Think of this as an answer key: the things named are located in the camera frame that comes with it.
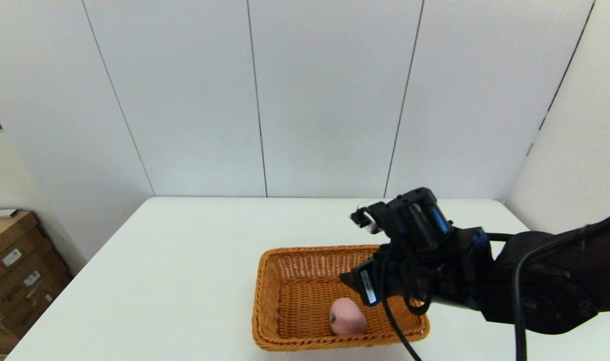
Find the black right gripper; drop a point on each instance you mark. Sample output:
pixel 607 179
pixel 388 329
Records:
pixel 445 271

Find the pink peach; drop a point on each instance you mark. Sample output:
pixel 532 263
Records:
pixel 349 318

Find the orange wicker basket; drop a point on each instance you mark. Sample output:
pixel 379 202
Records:
pixel 295 296

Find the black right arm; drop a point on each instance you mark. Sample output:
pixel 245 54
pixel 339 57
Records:
pixel 561 286

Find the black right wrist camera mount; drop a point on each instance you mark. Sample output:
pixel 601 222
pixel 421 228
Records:
pixel 415 220

